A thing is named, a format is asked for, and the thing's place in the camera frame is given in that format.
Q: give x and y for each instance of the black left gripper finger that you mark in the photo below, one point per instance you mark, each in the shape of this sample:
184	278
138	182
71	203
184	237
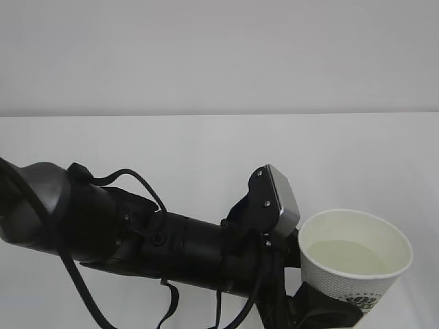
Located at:
310	308

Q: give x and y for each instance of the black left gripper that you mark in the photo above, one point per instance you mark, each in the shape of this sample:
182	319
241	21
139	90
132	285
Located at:
246	255

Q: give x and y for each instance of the white paper cup green logo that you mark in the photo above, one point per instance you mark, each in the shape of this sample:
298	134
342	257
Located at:
352	256

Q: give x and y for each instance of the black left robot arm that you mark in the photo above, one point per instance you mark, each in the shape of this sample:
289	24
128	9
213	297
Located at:
89	222

